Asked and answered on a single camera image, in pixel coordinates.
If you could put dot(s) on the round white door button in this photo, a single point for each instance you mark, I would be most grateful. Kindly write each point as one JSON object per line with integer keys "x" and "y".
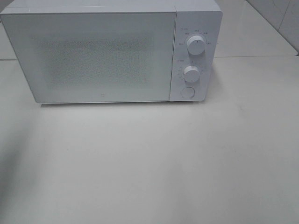
{"x": 188, "y": 92}

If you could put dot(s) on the white timer knob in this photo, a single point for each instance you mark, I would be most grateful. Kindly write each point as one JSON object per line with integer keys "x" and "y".
{"x": 191, "y": 74}

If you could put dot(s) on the upper white power knob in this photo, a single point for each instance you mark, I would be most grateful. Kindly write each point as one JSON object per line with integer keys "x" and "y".
{"x": 196, "y": 44}

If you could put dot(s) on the white microwave oven body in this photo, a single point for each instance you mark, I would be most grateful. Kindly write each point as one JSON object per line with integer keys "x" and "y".
{"x": 192, "y": 17}

